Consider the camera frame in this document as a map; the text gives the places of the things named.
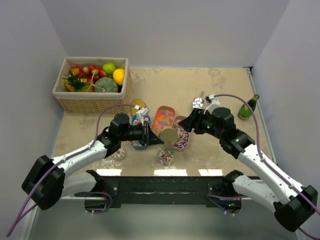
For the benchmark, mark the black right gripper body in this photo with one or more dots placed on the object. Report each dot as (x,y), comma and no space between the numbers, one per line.
(204,123)

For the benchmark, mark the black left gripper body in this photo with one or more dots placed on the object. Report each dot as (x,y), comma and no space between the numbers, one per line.
(144,134)

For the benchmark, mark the round cream jar lid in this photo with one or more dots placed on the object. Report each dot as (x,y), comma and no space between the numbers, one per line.
(169,136)

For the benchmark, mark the pink tray of lollipops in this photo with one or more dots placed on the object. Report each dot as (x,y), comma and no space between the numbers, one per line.
(183,135)

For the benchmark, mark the silver metal scoop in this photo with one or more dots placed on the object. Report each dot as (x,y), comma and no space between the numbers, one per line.
(198,102)

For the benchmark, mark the orange tray of gummy stars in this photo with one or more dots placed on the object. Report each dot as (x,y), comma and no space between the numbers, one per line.
(164,117)

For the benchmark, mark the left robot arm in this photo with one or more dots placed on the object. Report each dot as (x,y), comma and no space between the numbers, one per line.
(50,178)

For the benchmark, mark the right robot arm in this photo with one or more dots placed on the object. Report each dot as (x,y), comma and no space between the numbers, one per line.
(291,203)

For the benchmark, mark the clear glass jar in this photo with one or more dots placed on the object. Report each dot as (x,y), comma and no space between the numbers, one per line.
(165,156)

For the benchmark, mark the green glass bottle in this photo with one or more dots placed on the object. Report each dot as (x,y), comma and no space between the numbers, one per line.
(246,109)

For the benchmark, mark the green pumpkin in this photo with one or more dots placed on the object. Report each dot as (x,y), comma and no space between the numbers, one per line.
(106,85)

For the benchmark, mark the yellow lemon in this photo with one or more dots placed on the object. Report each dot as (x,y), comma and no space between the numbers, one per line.
(118,76)

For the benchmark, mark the green lime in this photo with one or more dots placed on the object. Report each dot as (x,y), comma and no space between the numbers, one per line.
(109,68)

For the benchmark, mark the red strawberries bunch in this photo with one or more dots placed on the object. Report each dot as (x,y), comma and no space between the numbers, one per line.
(85,74)

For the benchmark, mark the wicker basket with liner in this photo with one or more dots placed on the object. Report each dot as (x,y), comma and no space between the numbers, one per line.
(88,101)

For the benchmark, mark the small pineapple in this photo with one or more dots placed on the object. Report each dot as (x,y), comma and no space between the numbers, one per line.
(73,84)

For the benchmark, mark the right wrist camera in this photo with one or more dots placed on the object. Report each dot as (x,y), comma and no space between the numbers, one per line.
(212,103)

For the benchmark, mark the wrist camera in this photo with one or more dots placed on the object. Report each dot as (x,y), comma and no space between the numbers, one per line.
(141,113)
(212,103)

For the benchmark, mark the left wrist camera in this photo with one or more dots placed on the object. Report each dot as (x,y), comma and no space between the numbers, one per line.
(141,113)

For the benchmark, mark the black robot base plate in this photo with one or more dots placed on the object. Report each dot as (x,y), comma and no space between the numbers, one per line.
(116,191)

